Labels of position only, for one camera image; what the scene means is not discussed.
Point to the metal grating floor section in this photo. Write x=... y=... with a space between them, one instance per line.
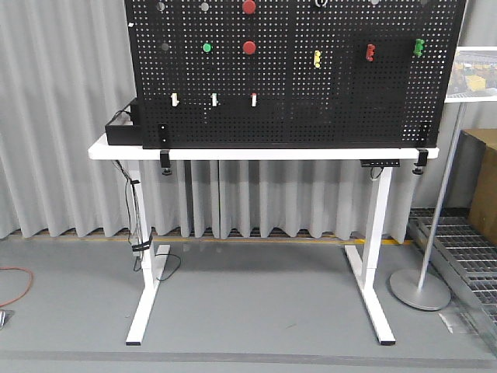
x=466 y=261

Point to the white height adjustable desk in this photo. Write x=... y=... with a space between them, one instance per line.
x=363 y=264

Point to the white yellow rocker switch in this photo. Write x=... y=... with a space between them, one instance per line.
x=175 y=99

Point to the red push button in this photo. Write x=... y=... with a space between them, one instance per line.
x=249 y=47
x=249 y=7

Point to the grey round base stand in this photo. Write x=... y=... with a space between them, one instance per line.
x=418 y=288

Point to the brown cardboard box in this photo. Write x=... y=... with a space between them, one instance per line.
x=482 y=214

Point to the poster sign on stand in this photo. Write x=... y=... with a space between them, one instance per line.
x=473 y=76

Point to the black electronics box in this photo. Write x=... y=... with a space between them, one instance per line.
x=124 y=128

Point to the white green rocker switch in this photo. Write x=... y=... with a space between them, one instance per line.
x=214 y=100

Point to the black perforated pegboard panel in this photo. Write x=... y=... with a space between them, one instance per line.
x=348 y=102

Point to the black clamp bracket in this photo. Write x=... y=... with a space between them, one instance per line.
x=164 y=158
x=420 y=145

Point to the grey curtain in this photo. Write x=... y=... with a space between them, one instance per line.
x=65 y=71

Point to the desk height control panel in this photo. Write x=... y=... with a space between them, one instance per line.
x=380 y=163

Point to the upper red push button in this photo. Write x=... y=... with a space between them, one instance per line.
x=249 y=7

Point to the right black clamp bracket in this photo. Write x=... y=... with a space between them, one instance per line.
x=420 y=145

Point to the left black clamp bracket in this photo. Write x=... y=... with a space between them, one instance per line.
x=164 y=158

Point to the lower red push button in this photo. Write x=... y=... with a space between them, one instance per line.
x=249 y=47

